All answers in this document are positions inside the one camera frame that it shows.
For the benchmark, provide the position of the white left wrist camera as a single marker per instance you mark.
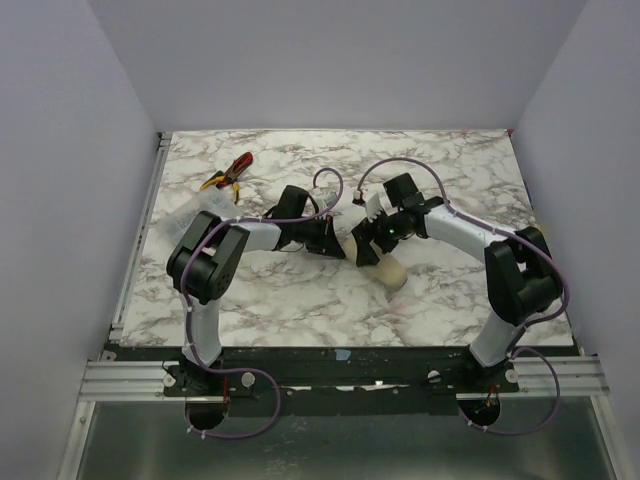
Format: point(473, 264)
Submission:
point(324, 203)

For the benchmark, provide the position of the beige zippered umbrella case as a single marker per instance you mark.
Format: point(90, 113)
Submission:
point(389, 272)

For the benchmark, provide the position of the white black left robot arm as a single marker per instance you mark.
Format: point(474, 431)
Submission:
point(204, 261)

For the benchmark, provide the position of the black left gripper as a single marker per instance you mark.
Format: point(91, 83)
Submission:
point(326, 236)

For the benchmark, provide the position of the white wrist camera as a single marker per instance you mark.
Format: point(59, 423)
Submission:
point(371, 204)
point(324, 203)

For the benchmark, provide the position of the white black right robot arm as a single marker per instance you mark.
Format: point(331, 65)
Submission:
point(520, 278)

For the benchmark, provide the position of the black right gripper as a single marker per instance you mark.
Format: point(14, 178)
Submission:
point(370, 239)

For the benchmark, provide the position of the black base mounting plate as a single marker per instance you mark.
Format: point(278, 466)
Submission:
point(324, 381)

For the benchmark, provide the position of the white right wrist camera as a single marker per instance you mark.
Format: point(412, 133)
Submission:
point(371, 204)

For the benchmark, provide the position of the clear plastic screw box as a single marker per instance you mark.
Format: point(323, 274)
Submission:
point(175, 224)

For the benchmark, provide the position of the red yellow pliers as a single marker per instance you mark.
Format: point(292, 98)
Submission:
point(230, 176)

